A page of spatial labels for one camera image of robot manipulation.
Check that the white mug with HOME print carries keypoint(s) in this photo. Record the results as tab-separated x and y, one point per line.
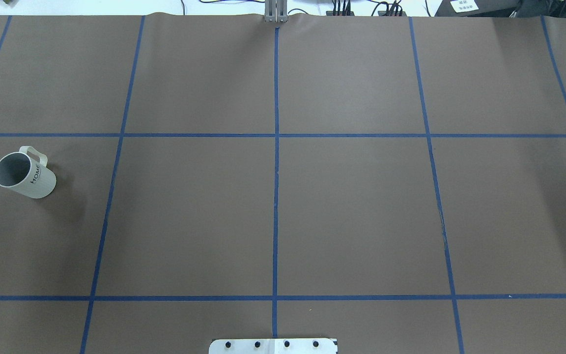
26	172

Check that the aluminium frame post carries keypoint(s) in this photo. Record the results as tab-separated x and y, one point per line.
275	11

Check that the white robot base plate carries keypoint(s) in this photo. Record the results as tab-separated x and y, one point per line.
275	346

